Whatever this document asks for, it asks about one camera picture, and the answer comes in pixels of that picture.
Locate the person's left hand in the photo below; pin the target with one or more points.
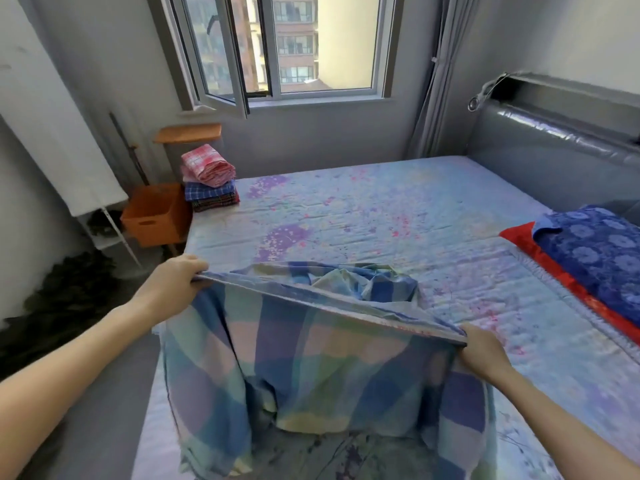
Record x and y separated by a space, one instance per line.
172 290

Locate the grey curtain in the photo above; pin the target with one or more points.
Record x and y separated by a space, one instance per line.
445 75

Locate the white bed sheet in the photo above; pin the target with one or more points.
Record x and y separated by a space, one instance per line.
320 365

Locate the red blue cloth item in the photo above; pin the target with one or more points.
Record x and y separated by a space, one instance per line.
590 255

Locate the red green plaid cloth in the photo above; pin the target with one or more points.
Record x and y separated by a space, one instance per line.
215 203

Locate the person's right forearm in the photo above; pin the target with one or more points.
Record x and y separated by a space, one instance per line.
570 435

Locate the grey padded headboard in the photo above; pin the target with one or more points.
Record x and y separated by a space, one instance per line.
550 155

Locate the orange plastic storage bin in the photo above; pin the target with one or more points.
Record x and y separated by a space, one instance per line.
155 217

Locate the blue floral patterned sheet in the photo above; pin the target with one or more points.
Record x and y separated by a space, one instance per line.
400 215

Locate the green leafy plant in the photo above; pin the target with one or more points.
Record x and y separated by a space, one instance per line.
60 305

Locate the clip-on bed lamp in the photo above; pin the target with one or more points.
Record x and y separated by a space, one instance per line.
488 92

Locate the person's left forearm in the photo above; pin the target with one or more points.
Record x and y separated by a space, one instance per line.
70 385

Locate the white framed window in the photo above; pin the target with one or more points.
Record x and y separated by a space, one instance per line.
300 45

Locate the blue checked cloth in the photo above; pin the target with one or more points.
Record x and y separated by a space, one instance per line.
208 192

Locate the white plastic stool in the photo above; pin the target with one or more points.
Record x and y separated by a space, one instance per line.
110 235

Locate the red white plaid cloth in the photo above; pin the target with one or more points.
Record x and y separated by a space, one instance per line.
208 165

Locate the person's right hand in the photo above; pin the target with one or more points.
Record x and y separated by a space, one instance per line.
485 355

